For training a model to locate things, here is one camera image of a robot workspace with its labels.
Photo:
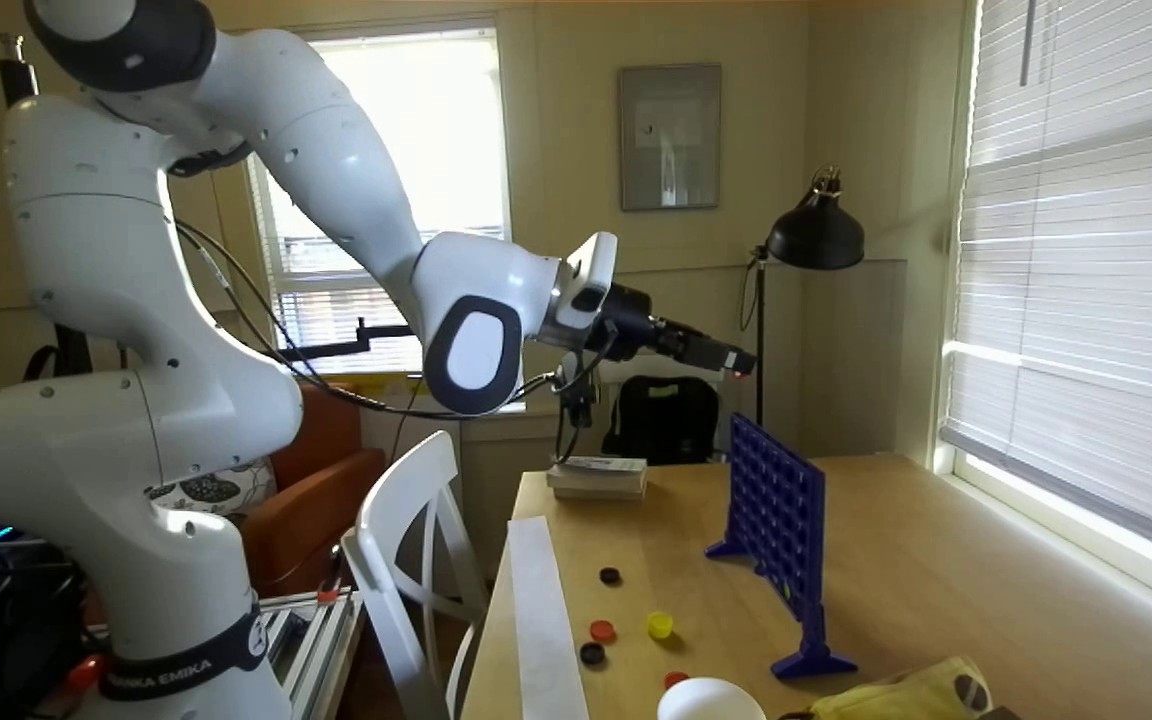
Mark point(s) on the black floor lamp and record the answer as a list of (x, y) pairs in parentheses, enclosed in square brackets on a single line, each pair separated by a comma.
[(816, 234)]

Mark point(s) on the black backpack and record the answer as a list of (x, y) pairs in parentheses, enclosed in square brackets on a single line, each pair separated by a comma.
[(662, 417)]

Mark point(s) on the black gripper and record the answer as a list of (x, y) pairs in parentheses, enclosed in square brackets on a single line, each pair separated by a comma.
[(638, 324)]

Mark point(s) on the white paper strip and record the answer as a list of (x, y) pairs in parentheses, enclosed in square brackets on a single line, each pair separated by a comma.
[(542, 612)]

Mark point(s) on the yellow game disc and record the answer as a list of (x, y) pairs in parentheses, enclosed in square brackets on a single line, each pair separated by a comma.
[(662, 627)]

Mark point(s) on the black game disc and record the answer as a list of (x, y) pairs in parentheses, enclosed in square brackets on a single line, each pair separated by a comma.
[(588, 654), (611, 579)]

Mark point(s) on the yellow cloth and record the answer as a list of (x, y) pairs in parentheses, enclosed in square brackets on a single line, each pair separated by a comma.
[(902, 696)]

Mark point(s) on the red round knob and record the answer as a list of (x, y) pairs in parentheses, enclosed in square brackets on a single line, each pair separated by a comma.
[(80, 674)]

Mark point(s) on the white wooden chair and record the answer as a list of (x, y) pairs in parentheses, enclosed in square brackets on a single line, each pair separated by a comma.
[(401, 560)]

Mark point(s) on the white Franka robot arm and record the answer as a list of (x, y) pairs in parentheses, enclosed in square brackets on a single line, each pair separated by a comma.
[(97, 440)]

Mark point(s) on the white window blinds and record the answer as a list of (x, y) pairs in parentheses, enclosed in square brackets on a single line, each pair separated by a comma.
[(1096, 292)]

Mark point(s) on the bright uncovered window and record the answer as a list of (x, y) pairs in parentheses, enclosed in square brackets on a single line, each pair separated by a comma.
[(458, 145)]

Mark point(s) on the white paper cup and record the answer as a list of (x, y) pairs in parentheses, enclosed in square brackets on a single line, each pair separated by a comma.
[(710, 703)]

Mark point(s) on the wall picture frame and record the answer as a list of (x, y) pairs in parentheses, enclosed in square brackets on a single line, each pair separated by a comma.
[(671, 136)]

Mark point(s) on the orange game disc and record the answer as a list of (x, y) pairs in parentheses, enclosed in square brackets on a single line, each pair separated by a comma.
[(600, 629), (672, 678)]

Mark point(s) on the white board yellow edge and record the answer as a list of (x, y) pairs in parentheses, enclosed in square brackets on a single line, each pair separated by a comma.
[(388, 425)]

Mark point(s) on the white rectangular box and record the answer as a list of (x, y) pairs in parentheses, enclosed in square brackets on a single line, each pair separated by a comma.
[(599, 477)]

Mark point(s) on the blue connect four grid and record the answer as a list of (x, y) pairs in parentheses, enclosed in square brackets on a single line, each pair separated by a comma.
[(779, 520)]

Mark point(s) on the orange armchair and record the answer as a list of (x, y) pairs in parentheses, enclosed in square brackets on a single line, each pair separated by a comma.
[(323, 514)]

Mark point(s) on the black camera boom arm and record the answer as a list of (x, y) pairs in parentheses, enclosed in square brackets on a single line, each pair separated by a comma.
[(339, 347)]

